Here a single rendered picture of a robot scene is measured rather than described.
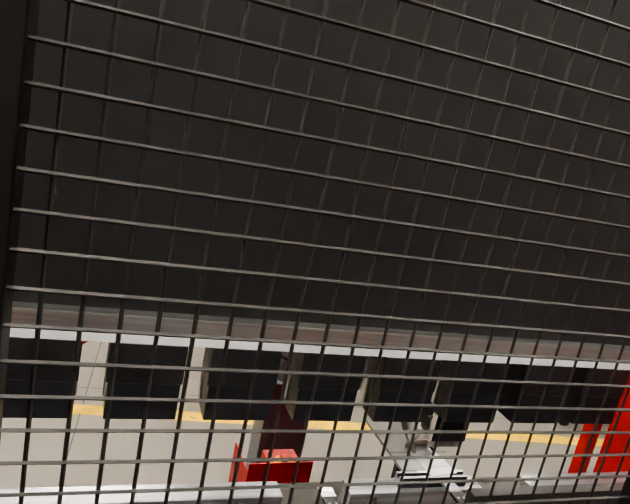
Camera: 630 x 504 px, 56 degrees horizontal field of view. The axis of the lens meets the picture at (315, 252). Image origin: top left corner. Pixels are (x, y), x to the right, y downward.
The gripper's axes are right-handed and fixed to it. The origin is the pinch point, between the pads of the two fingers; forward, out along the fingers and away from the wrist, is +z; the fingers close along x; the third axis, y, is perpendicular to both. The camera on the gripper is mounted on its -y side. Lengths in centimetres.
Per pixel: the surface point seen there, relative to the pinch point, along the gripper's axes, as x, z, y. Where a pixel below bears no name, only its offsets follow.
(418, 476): -8.0, 7.3, 7.1
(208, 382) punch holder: -67, -15, 21
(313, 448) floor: 58, -16, -177
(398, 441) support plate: -4.1, -2.6, -4.7
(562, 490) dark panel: -24, 13, 66
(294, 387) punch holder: -46, -14, 19
